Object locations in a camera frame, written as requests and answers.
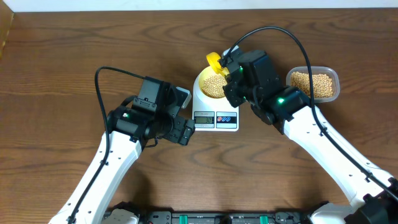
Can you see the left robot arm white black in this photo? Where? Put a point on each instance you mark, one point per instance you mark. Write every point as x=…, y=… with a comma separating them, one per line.
x=153, y=114

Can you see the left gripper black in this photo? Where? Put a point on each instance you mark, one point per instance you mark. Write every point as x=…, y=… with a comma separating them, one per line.
x=176, y=135

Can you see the white digital kitchen scale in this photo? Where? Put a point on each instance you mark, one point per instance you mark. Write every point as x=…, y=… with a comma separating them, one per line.
x=212, y=114

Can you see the clear plastic bean container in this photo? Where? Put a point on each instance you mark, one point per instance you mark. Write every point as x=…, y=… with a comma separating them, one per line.
x=319, y=70

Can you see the pile of soybeans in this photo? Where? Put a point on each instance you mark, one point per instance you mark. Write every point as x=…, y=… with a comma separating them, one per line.
x=322, y=84

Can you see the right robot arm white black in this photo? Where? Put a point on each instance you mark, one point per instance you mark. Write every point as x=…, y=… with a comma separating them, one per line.
x=370, y=190

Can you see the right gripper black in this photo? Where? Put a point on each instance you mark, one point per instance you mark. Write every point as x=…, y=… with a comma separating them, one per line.
x=230, y=91

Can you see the yellow plastic bowl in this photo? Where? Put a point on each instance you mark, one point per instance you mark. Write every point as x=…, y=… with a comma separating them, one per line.
x=208, y=71

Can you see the soybeans in yellow bowl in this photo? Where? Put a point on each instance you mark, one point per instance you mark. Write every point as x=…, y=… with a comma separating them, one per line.
x=213, y=86

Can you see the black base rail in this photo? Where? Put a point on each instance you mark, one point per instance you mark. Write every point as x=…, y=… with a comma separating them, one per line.
x=166, y=217

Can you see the yellow measuring scoop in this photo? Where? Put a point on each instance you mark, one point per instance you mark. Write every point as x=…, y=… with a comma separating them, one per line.
x=214, y=62

